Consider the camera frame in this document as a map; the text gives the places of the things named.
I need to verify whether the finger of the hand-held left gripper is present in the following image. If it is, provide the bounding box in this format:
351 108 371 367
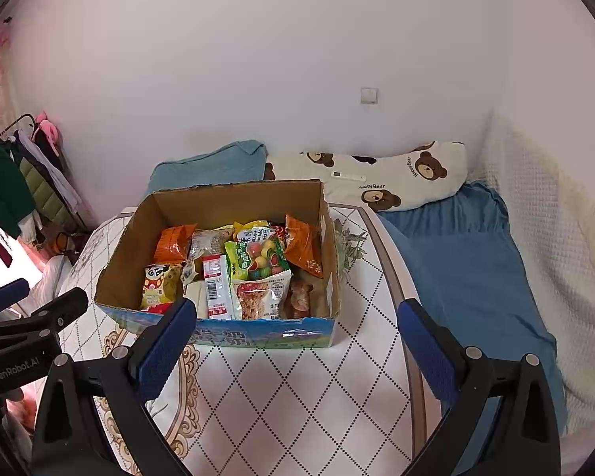
0 286 89 342
0 278 31 318

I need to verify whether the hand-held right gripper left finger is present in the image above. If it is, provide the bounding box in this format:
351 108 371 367
30 297 198 476

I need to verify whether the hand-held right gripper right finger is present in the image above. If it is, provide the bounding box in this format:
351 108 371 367
397 298 562 476

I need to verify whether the yellow cartoon snack packet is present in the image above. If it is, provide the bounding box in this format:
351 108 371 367
140 263 184 311

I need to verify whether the white packet with red label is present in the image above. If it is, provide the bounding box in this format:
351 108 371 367
202 254 241 321

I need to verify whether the cardboard box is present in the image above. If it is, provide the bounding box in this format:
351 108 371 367
94 179 342 350

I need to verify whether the clear noodle snack packet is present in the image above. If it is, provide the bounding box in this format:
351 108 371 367
231 278 291 321

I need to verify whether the yellow green candy packet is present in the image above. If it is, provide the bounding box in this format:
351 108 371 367
223 235 292 281

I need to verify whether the brown snack packet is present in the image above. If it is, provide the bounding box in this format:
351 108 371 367
280 278 315 319

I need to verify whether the blue bed sheet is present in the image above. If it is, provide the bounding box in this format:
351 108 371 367
377 182 568 476

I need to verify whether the dark green garment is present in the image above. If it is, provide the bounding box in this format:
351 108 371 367
0 141 35 236

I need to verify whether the olive puffer jacket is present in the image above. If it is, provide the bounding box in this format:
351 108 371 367
17 156 75 229

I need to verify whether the orange snack packet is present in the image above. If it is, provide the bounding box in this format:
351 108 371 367
284 213 324 279
154 225 198 265

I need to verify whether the yellow instant noodle packet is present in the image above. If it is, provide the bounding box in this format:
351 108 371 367
233 219 278 241

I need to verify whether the pink plush hat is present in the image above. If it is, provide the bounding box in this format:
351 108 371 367
35 111 61 157

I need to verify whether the white waffle blanket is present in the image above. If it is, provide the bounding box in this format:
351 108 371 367
468 109 595 457

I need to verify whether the bear print pillow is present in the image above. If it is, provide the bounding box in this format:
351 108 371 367
265 140 468 213

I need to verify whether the blue pillow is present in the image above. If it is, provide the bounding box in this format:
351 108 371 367
146 140 267 204

